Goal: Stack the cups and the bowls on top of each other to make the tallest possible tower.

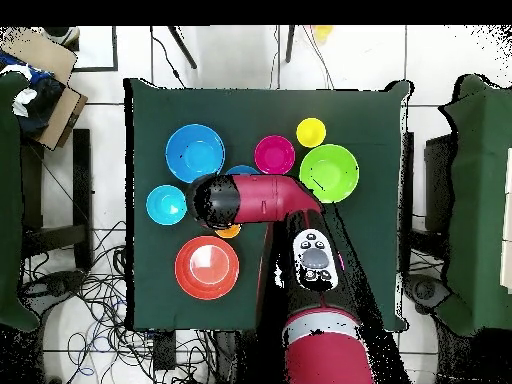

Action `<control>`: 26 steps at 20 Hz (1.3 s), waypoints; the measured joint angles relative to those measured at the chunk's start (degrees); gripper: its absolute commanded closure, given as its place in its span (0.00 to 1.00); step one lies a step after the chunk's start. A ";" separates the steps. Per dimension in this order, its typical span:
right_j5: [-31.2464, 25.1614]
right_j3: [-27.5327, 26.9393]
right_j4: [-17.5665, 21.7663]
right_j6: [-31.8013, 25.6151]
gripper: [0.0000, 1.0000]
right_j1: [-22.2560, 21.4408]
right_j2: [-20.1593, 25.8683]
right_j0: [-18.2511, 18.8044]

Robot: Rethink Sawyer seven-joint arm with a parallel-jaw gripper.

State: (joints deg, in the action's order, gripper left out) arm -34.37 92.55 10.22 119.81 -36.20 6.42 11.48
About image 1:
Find black stool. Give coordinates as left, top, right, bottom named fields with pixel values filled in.
left=21, top=127, right=95, bottom=269

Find cardboard box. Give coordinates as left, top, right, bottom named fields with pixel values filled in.
left=0, top=26, right=89, bottom=152

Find tangle of black cables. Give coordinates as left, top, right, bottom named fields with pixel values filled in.
left=19, top=219, right=217, bottom=384

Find dark green table cloth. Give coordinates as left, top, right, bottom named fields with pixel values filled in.
left=123, top=76, right=416, bottom=334

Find orange-red bowl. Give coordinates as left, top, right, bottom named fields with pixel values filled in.
left=174, top=234, right=241, bottom=301

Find yellow cup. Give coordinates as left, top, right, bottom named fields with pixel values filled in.
left=295, top=116, right=327, bottom=149

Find yellow object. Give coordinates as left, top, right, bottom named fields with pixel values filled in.
left=311, top=25, right=335, bottom=43

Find black square frame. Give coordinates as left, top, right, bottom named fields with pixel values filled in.
left=71, top=25, right=119, bottom=73

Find black floor cable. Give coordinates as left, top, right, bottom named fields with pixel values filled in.
left=149, top=25, right=187, bottom=89

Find large blue bowl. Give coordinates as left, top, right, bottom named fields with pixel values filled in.
left=165, top=123, right=226, bottom=185

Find black pedestal foot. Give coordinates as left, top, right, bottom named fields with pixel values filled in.
left=403, top=273, right=453, bottom=315
left=23, top=269, right=87, bottom=299

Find black power brick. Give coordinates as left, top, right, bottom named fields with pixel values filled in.
left=152, top=329, right=177, bottom=371

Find green cloth side table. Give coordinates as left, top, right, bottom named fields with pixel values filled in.
left=0, top=71, right=41, bottom=333
left=435, top=73, right=512, bottom=337

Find small red bowl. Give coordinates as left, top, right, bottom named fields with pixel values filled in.
left=253, top=134, right=296, bottom=178

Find orange cup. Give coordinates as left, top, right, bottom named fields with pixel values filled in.
left=214, top=223, right=243, bottom=240

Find bundle of clothes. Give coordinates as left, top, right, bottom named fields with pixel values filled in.
left=0, top=51, right=67, bottom=137

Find person's foot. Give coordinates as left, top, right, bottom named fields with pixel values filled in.
left=39, top=25, right=81, bottom=47

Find green bowl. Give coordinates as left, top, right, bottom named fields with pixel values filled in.
left=298, top=143, right=360, bottom=204

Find ribbed blue bowl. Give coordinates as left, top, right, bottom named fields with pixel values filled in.
left=224, top=164, right=261, bottom=176

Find small turquoise bowl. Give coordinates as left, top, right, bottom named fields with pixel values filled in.
left=145, top=184, right=189, bottom=226

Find black tripod leg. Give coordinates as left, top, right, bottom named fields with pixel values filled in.
left=167, top=25, right=198, bottom=70
left=284, top=25, right=297, bottom=64

